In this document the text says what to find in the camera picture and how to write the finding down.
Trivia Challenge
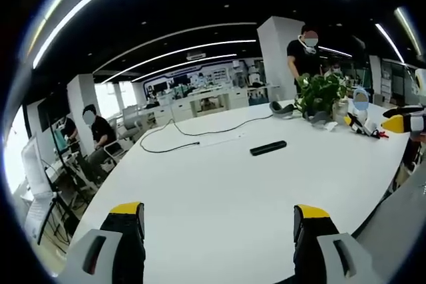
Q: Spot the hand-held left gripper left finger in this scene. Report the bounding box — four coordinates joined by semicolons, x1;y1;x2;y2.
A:
57;202;146;284

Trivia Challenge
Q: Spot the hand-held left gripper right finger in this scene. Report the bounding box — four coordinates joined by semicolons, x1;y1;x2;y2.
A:
292;204;383;284

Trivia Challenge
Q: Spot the black remote control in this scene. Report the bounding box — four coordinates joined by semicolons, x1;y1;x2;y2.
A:
250;140;288;157

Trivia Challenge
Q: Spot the hand-held gripper on table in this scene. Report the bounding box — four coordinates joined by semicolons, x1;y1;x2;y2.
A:
343;106;379;136

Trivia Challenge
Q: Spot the black tripod stand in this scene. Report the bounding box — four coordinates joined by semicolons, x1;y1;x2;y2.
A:
45;104;97;248

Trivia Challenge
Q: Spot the green potted plant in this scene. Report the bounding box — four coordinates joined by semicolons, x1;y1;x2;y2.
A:
294;72;352;122

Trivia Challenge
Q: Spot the white office chair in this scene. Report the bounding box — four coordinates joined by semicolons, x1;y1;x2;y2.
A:
103;142;129;167
116;106;142;140

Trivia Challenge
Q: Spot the white pillar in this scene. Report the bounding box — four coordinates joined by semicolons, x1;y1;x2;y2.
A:
256;15;306;102

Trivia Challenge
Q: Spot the white display counter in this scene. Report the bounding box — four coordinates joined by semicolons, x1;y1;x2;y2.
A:
156;86;249;122

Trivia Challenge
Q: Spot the black cable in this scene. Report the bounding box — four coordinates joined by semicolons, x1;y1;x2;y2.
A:
140;114;274;154

